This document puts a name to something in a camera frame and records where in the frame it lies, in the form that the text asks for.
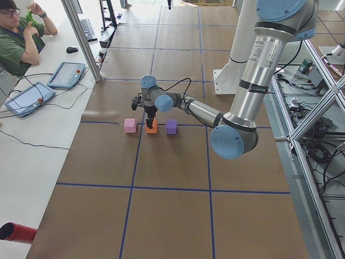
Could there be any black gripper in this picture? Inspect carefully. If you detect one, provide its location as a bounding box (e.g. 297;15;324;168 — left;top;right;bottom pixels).
144;106;157;128

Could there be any orange foam cube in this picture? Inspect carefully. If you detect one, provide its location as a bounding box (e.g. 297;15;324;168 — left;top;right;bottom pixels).
146;119;158;134

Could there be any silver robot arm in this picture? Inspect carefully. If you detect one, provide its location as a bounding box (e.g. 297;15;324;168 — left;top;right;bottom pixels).
132;1;319;159

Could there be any pink foam cube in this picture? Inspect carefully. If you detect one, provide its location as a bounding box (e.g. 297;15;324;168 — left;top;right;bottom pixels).
123;118;137;133

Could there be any purple foam cube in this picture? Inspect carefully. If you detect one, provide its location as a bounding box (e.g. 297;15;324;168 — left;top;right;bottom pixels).
166;119;177;135

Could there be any brown paper table cover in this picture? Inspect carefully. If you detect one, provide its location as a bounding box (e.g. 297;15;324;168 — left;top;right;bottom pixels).
27;7;308;258

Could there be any far blue teach pendant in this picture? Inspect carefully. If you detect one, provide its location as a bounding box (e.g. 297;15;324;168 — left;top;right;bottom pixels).
47;62;86;89

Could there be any blue teach pendant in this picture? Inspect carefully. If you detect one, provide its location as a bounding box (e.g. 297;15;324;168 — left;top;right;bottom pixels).
47;62;86;89
4;81;56;117

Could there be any black computer mouse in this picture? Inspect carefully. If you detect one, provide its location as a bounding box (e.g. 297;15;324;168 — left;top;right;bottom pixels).
66;46;78;54

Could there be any black keyboard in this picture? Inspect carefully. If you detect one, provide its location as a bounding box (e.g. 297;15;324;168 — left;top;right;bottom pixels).
79;19;98;42

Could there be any near blue teach pendant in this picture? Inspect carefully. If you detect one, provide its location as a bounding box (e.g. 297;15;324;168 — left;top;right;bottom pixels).
4;81;56;117

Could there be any man in green shirt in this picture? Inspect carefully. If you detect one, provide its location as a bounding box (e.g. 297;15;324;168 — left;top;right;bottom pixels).
1;1;58;77

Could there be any red tube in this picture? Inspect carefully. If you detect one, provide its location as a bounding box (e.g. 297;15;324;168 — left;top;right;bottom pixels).
1;222;37;244

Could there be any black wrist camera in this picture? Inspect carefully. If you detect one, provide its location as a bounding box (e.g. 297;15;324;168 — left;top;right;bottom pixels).
131;93;142;111

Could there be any black camera cable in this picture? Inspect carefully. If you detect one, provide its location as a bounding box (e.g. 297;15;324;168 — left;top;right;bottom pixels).
161;78;192;103

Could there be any aluminium frame post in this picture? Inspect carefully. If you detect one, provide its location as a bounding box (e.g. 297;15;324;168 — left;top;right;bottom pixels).
61;0;102;82

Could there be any aluminium frame rack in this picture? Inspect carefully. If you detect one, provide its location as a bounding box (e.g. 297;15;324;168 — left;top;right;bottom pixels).
265;35;344;258

